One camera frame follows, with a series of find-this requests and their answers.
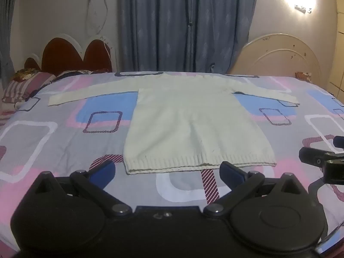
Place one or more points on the red scalloped headboard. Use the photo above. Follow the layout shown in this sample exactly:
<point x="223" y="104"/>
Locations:
<point x="68" y="56"/>

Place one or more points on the gold patterned cloth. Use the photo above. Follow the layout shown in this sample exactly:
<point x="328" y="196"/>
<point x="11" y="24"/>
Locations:
<point x="24" y="74"/>

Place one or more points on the dark patterned pillow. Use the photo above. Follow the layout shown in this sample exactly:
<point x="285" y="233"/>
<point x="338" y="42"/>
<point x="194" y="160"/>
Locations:
<point x="78" y="73"/>

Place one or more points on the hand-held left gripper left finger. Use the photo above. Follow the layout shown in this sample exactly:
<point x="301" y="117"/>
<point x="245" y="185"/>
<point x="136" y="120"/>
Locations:
<point x="105" y="170"/>

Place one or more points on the blue curtain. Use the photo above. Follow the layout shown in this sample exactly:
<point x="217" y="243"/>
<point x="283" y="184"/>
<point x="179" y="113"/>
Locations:
<point x="6" y="32"/>
<point x="185" y="24"/>

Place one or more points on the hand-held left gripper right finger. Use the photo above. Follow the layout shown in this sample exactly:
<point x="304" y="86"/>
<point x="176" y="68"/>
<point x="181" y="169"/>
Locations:
<point x="230" y="172"/>

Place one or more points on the small brown toy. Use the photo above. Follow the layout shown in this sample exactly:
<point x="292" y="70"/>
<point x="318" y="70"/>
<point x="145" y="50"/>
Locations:
<point x="303" y="75"/>

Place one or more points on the striped pillow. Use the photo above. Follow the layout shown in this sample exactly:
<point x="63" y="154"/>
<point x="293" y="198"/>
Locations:
<point x="27" y="87"/>

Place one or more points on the cream arched headboard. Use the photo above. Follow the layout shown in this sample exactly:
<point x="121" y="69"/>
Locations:
<point x="276" y="56"/>

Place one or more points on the patterned bed sheet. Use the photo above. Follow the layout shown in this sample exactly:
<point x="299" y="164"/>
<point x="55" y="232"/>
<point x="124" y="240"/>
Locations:
<point x="67" y="139"/>

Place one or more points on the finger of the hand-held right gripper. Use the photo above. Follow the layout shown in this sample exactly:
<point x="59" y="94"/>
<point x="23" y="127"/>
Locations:
<point x="339" y="142"/>
<point x="314" y="156"/>

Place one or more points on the cream wardrobe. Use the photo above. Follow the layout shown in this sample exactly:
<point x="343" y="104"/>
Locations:
<point x="338" y="45"/>

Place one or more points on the white knitted sweater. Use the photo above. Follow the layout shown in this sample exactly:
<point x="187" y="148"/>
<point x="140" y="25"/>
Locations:
<point x="193" y="123"/>

